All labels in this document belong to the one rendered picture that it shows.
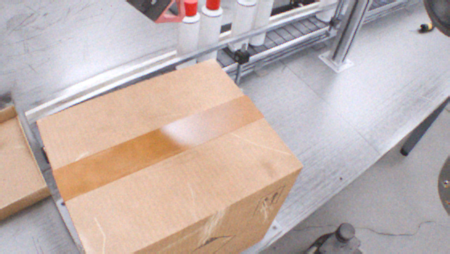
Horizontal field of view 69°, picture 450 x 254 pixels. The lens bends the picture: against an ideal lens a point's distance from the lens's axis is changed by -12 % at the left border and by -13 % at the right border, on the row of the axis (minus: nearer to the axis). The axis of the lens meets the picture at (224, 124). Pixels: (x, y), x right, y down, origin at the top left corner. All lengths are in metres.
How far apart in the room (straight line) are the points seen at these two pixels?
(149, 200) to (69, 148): 0.13
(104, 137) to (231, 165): 0.17
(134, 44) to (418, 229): 1.62
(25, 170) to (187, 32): 0.48
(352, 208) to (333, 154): 0.99
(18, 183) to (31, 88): 0.29
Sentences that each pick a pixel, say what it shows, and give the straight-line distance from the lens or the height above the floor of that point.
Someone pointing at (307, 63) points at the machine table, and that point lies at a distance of 1.13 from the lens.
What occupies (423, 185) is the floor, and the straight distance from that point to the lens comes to 2.21.
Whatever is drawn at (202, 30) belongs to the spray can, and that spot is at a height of 0.99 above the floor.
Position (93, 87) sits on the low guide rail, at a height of 0.91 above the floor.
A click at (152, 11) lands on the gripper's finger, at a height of 1.22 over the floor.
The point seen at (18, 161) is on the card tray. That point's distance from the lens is 0.89.
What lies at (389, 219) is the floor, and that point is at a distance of 1.97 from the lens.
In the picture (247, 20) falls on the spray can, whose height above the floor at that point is 0.99.
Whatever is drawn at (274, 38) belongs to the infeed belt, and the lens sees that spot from 1.10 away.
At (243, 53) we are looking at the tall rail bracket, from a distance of 0.88.
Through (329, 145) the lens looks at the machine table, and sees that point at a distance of 0.94.
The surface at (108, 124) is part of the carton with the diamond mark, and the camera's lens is 0.52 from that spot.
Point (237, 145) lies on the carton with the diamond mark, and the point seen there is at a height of 1.12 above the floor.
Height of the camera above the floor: 1.52
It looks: 50 degrees down
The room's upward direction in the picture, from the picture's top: 11 degrees clockwise
